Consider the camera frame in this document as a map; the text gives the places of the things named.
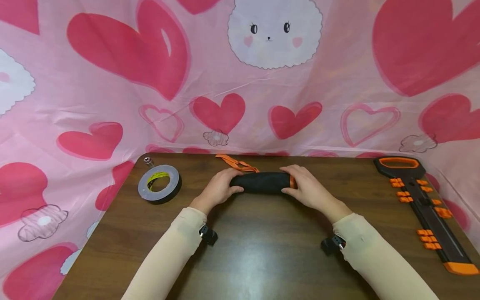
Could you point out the person's right hand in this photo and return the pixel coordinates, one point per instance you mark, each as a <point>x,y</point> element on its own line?
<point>311,191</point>

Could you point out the person's left hand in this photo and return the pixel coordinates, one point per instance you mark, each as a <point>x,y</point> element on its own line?
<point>215,189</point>

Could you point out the person's left thumb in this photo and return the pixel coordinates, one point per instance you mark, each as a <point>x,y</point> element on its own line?
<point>236,190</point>

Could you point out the person's right fingers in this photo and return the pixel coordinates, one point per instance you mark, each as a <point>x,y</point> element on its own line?
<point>291,170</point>

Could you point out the person's right thumb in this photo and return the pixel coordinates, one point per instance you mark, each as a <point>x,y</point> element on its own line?
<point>289,191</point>

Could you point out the person's left fingers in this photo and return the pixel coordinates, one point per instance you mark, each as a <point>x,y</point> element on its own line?
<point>231,172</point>

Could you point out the person's left forearm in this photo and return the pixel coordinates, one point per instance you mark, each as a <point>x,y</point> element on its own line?
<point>168,258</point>

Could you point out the person's right forearm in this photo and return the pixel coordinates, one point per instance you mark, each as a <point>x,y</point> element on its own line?
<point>378,262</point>

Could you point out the black wrist band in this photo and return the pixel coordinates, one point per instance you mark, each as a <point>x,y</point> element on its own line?
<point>208,236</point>
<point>332,245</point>

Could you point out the small silver cylinder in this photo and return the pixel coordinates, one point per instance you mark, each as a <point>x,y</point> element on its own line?
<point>149,161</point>

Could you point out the grey tape roll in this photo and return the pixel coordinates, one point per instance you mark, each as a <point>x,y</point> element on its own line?
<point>147,189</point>

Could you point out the row of orange clips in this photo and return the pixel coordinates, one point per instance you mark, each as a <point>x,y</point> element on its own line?
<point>443,212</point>

